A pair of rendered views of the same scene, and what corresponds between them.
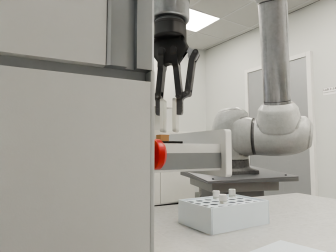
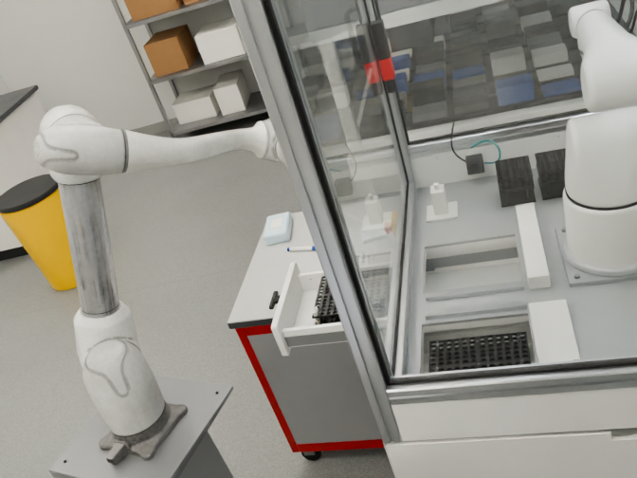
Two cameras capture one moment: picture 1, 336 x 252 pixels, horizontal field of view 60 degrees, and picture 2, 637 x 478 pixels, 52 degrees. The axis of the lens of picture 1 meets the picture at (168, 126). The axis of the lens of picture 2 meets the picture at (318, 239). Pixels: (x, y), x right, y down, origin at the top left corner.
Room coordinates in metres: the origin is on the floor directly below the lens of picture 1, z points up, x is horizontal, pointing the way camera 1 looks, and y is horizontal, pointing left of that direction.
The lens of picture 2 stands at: (1.75, 1.10, 1.98)
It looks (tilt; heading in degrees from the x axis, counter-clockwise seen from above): 31 degrees down; 226
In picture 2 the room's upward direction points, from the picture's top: 19 degrees counter-clockwise
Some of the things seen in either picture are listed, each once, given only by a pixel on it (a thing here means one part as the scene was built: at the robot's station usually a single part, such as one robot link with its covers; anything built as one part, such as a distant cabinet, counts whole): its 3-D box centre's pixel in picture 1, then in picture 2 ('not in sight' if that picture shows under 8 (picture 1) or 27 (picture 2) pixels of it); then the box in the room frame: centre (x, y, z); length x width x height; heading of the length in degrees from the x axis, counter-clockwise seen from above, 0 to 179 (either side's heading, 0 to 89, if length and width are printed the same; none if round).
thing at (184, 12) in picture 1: (169, 11); not in sight; (0.62, 0.00, 1.18); 0.09 x 0.09 x 0.06
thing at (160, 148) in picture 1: (152, 154); not in sight; (0.38, 0.02, 0.88); 0.04 x 0.03 x 0.04; 26
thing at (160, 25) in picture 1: (169, 44); not in sight; (0.62, 0.00, 1.11); 0.08 x 0.07 x 0.09; 76
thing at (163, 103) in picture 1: (163, 115); not in sight; (0.62, 0.01, 0.95); 0.03 x 0.01 x 0.07; 166
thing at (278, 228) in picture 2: not in sight; (278, 228); (0.36, -0.51, 0.78); 0.15 x 0.10 x 0.04; 33
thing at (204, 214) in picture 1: (223, 211); not in sight; (0.49, -0.09, 0.78); 0.12 x 0.08 x 0.04; 122
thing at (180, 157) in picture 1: (121, 156); (361, 301); (0.71, 0.11, 0.86); 0.40 x 0.26 x 0.06; 116
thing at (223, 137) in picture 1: (195, 152); (289, 306); (0.80, -0.07, 0.87); 0.29 x 0.02 x 0.11; 26
